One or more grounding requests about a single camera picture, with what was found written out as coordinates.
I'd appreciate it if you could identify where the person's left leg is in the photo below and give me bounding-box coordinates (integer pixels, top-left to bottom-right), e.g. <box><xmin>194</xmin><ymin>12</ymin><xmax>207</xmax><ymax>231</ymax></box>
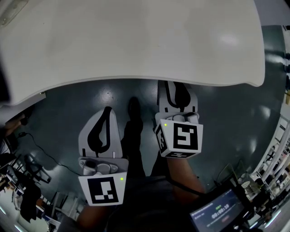
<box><xmin>121</xmin><ymin>120</ymin><xmax>146</xmax><ymax>180</ymax></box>

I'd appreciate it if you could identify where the person's left forearm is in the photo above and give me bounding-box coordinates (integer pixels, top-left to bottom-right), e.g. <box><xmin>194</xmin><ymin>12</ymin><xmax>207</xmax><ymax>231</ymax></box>
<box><xmin>78</xmin><ymin>203</ymin><xmax>111</xmax><ymax>232</ymax></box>

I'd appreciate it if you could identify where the person's grey shirt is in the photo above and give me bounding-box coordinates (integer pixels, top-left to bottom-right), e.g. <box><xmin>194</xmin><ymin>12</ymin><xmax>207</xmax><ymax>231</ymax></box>
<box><xmin>106</xmin><ymin>175</ymin><xmax>206</xmax><ymax>232</ymax></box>

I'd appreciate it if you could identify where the black folding stand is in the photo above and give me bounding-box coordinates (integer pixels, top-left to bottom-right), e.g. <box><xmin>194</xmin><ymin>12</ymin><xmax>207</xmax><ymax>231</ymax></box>
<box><xmin>22</xmin><ymin>154</ymin><xmax>52</xmax><ymax>184</ymax></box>

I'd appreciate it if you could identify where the person's right forearm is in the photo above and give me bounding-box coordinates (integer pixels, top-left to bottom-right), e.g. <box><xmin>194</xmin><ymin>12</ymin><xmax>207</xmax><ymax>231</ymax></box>
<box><xmin>166</xmin><ymin>157</ymin><xmax>206</xmax><ymax>196</ymax></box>

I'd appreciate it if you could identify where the black floor cable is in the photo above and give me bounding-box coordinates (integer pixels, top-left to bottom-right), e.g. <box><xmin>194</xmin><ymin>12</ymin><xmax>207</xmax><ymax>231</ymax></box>
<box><xmin>17</xmin><ymin>132</ymin><xmax>82</xmax><ymax>177</ymax></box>

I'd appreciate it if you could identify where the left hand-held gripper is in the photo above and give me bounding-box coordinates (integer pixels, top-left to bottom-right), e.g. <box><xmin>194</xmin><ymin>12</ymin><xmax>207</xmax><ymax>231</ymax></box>
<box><xmin>78</xmin><ymin>106</ymin><xmax>129</xmax><ymax>207</ymax></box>

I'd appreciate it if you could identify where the white metal shelving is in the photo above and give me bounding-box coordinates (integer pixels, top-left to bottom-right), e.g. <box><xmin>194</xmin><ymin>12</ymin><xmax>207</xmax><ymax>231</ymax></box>
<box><xmin>256</xmin><ymin>113</ymin><xmax>290</xmax><ymax>182</ymax></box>

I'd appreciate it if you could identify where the black chest monitor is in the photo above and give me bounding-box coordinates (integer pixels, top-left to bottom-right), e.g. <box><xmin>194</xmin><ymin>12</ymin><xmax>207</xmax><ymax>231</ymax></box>
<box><xmin>189</xmin><ymin>179</ymin><xmax>249</xmax><ymax>232</ymax></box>

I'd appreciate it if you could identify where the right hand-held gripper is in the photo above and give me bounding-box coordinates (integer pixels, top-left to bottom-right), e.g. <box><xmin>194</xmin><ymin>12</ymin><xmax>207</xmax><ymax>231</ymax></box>
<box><xmin>154</xmin><ymin>80</ymin><xmax>204</xmax><ymax>159</ymax></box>

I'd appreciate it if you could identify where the person's black left shoe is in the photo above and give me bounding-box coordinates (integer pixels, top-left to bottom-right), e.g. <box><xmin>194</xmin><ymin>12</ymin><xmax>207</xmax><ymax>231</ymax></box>
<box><xmin>127</xmin><ymin>97</ymin><xmax>143</xmax><ymax>124</ymax></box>

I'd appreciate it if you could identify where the white dressing table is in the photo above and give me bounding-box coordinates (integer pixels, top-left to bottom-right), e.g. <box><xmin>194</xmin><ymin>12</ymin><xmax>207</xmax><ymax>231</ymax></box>
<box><xmin>0</xmin><ymin>0</ymin><xmax>266</xmax><ymax>106</ymax></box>

